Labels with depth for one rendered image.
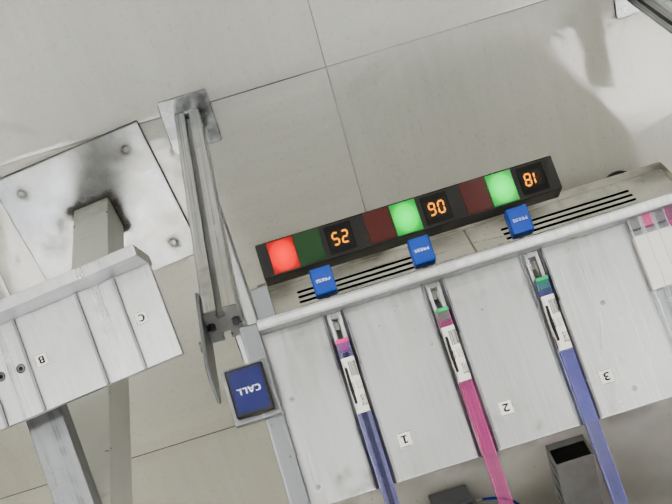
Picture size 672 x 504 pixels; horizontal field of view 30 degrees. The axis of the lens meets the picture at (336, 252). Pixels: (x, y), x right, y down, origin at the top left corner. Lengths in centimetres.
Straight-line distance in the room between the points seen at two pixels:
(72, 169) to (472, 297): 86
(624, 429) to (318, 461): 49
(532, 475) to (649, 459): 16
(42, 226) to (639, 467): 99
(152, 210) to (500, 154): 58
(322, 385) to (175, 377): 91
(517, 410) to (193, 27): 89
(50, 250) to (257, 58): 46
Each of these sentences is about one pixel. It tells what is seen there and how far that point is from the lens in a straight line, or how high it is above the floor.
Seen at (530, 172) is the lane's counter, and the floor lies 65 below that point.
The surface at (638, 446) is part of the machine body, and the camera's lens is 168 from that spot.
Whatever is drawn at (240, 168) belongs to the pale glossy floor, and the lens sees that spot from 203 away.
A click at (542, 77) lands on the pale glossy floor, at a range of 209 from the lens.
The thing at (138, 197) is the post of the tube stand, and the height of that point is 1.
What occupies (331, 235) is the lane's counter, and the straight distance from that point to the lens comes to 137.
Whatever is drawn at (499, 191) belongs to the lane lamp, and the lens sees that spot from 138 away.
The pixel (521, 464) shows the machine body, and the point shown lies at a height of 62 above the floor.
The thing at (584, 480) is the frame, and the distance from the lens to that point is 162.
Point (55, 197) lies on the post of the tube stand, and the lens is 203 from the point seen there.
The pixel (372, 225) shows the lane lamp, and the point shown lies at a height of 66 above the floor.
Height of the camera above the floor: 186
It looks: 61 degrees down
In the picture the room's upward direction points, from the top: 160 degrees clockwise
